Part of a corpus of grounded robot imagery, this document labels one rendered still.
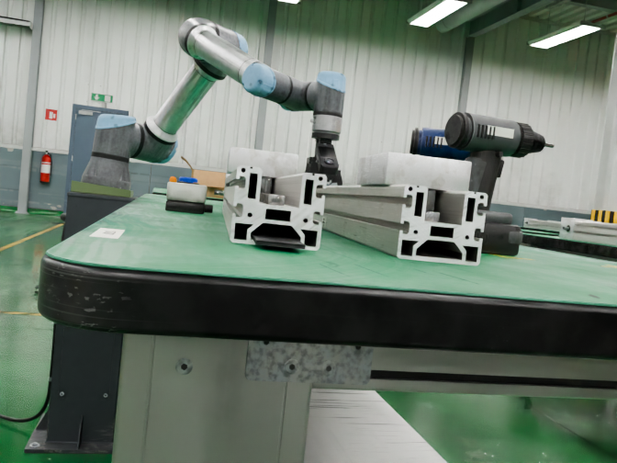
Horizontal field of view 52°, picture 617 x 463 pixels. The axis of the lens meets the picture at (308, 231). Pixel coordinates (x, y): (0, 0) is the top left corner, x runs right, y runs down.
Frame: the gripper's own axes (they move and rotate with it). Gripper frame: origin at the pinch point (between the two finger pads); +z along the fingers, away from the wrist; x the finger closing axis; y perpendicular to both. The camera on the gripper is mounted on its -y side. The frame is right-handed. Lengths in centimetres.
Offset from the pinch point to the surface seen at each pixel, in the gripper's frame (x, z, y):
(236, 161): 23, -8, -56
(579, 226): -131, -4, 97
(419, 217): 3, -3, -88
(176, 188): 34.0, -2.4, -24.1
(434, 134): -14.1, -18.1, -40.2
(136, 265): 31, 2, -114
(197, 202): 29.5, -0.1, -24.0
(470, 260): -5, 2, -86
